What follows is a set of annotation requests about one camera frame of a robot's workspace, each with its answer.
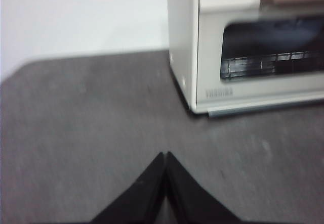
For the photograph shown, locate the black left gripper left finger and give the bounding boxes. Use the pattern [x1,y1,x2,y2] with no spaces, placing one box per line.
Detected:
[91,152,167,224]

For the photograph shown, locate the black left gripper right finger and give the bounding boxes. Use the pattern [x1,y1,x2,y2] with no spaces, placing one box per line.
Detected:
[165,151,241,224]

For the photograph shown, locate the oven door with beige handle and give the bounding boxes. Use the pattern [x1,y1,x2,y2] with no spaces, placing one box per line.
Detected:
[195,0,324,114]

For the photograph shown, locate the cream Toshiba toaster oven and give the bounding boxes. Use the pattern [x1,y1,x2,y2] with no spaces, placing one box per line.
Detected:
[166,0,324,120]

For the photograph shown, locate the metal wire oven rack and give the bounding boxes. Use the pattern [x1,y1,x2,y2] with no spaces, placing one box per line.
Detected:
[222,51,324,80]

